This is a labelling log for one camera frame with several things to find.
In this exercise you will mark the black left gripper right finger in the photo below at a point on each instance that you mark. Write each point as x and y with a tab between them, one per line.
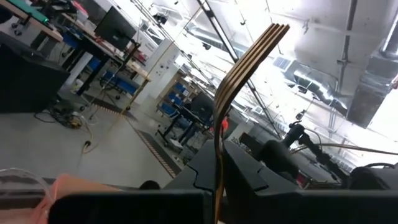
295	208

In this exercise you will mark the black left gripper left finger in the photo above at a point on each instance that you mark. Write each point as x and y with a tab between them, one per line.
140	208

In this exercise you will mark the clear plastic bin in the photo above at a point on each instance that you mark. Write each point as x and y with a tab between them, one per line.
18	177

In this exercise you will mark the gold metal fork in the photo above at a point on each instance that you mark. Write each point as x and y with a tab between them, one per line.
236	81

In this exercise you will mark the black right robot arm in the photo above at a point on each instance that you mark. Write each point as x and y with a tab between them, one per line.
311	149

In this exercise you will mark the black floor mat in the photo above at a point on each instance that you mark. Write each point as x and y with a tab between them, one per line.
109	107
158	152

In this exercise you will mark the orange plastic bin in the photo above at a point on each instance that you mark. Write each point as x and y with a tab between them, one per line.
77	186

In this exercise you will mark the storage shelf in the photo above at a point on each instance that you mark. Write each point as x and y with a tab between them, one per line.
174	99

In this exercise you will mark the blue storage crate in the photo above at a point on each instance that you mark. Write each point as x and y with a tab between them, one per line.
121	82

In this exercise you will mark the wooden background table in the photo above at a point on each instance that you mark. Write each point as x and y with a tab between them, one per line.
140	71

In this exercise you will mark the white column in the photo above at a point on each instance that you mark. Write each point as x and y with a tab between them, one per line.
158	71

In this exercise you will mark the black monitor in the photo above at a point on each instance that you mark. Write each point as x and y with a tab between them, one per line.
115	29

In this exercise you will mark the wooden table green mat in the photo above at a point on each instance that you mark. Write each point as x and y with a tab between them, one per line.
31	14

